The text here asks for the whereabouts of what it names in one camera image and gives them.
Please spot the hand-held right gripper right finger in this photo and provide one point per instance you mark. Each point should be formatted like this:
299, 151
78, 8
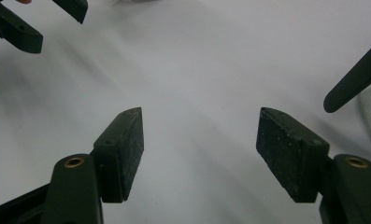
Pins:
290, 152

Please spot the white table sheet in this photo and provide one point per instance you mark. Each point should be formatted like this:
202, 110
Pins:
205, 62

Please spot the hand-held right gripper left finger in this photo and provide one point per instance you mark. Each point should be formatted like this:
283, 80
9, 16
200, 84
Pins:
121, 155

